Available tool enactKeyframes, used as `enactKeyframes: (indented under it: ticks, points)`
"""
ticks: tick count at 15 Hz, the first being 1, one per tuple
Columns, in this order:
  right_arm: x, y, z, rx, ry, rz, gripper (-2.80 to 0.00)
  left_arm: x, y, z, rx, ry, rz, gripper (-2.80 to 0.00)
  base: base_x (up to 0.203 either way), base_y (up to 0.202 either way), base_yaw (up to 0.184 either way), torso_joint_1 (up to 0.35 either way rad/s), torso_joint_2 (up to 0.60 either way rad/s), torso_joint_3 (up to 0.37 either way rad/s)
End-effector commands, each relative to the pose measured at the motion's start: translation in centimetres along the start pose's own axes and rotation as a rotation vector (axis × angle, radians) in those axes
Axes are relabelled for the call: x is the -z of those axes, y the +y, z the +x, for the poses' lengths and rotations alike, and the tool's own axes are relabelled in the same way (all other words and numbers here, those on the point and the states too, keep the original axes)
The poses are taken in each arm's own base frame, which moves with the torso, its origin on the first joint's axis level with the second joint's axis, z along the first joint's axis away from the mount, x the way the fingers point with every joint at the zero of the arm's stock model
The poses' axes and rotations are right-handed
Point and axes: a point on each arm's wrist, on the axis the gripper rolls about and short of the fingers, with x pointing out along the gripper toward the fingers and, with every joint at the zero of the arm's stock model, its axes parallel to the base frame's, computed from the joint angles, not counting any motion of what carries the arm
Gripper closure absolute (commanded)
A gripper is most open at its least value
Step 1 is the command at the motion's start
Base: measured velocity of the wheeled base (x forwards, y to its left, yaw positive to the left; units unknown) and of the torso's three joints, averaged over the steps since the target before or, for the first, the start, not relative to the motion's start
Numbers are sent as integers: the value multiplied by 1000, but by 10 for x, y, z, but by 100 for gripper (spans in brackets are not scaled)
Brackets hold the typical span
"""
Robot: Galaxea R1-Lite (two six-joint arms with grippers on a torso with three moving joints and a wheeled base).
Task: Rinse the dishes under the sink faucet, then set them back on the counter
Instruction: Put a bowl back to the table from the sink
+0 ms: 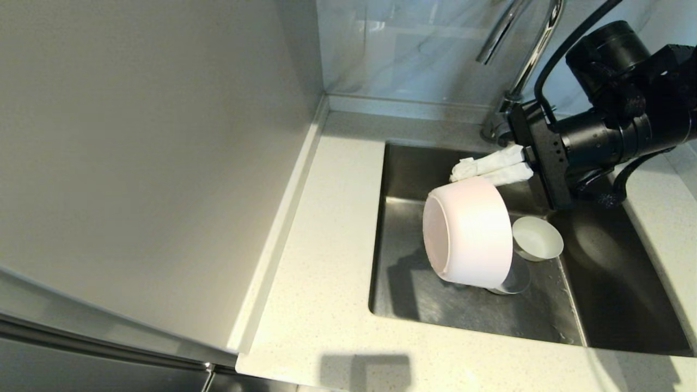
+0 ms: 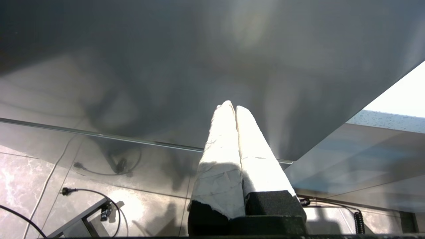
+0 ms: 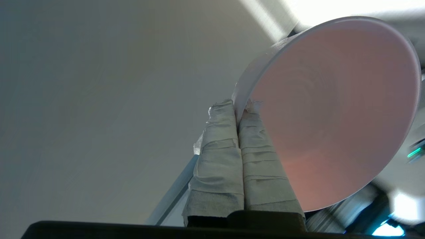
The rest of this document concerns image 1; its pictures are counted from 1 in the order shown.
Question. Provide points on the chrome gooseneck faucet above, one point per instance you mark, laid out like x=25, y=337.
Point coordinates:
x=531, y=54

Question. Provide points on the stainless steel sink basin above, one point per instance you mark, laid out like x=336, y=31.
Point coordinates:
x=414, y=305

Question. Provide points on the pale grey bowl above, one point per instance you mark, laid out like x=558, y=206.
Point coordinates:
x=517, y=283

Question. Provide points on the white bowl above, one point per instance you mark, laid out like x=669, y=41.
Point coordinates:
x=539, y=239

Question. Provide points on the pink bowl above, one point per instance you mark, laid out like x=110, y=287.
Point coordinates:
x=474, y=234

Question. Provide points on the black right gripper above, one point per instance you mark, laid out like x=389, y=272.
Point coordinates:
x=544, y=152

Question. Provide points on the stainless steel appliance front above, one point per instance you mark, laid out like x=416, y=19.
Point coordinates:
x=81, y=365

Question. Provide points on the large white cabinet side panel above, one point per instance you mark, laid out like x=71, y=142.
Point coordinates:
x=136, y=163

